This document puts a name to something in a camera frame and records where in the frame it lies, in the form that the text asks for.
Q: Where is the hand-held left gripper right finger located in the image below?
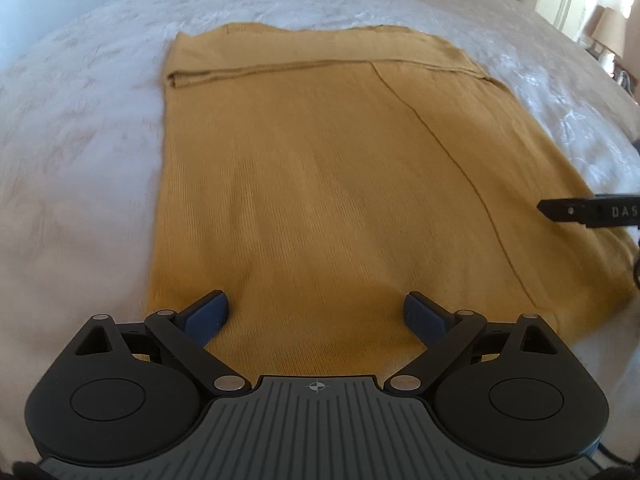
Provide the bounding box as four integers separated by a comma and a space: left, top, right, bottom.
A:
383, 290, 567, 395

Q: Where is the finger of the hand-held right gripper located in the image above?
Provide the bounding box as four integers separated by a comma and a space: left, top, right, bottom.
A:
537, 196, 600, 224

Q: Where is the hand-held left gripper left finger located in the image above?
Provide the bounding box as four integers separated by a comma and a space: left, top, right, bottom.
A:
69, 289, 253, 396

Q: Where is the yellow knit sweater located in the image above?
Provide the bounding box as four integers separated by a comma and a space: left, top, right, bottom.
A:
142, 21, 640, 386

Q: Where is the beige shade bedside lamp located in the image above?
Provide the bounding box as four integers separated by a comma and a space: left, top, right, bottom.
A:
592, 7, 629, 75

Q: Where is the white floral bedspread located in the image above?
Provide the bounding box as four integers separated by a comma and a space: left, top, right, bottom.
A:
0, 0, 640, 463

